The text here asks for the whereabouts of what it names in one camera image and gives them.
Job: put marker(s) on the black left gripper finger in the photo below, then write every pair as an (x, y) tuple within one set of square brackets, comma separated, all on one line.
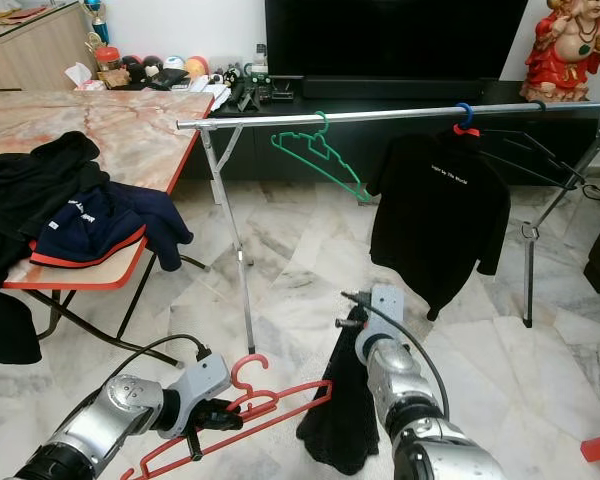
[(196, 446), (236, 415)]

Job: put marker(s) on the red plastic hanger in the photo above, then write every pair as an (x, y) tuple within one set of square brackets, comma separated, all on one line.
[(320, 392)]

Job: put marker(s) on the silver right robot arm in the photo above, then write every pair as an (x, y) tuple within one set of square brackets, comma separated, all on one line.
[(400, 385)]

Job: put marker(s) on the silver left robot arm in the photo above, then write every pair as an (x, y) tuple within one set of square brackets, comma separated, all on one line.
[(110, 425)]

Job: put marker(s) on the green plastic hanger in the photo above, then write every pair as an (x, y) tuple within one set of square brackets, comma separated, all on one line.
[(364, 193)]

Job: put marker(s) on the blue plastic hanger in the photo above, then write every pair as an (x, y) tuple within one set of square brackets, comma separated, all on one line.
[(472, 115)]

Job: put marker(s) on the black plastic hanger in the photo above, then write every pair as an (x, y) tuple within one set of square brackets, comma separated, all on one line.
[(581, 186)]

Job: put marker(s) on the black T-shirt red collar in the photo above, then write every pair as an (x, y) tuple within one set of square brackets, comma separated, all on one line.
[(440, 215)]

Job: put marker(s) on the black TV console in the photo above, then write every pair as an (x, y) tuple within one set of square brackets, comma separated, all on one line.
[(252, 160)]

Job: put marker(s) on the silver metal clothes rack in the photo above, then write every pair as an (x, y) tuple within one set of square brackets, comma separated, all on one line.
[(390, 113)]

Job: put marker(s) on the navy garment red trim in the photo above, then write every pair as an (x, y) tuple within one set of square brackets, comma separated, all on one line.
[(90, 228)]

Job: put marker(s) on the black soundbar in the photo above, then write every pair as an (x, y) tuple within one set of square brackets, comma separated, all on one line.
[(390, 88)]

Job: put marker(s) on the white paper stack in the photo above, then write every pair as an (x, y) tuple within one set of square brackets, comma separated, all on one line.
[(212, 90)]

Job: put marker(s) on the clear plastic bottle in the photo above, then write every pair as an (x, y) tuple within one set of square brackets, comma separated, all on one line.
[(259, 62)]

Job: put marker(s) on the black hoodie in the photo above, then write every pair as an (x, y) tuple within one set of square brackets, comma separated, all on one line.
[(30, 200)]

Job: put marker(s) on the black flat television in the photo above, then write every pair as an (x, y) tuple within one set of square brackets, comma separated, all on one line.
[(390, 40)]

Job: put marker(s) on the orange yellow ball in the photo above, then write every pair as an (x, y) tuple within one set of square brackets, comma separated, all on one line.
[(197, 67)]

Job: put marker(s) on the marble top folding table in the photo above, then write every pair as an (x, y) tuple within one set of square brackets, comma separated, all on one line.
[(120, 120)]

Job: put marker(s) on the red laughing Buddha statue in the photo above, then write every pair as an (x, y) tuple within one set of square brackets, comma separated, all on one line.
[(560, 70)]

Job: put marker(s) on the red lid jar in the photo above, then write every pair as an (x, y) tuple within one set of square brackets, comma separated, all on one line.
[(108, 65)]

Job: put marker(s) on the white tissue pack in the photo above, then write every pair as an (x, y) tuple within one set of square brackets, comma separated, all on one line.
[(82, 78)]

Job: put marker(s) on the light wooden cabinet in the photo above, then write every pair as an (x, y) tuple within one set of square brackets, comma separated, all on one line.
[(30, 55)]

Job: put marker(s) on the blue gold trophy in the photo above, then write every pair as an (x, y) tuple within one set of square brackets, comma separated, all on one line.
[(95, 18)]

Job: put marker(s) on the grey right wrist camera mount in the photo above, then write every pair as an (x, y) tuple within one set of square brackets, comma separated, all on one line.
[(385, 305)]

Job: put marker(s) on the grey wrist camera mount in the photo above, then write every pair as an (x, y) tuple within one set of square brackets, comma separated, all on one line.
[(205, 378), (385, 305)]

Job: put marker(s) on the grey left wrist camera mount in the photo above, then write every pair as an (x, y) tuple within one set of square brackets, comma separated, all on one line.
[(205, 378)]

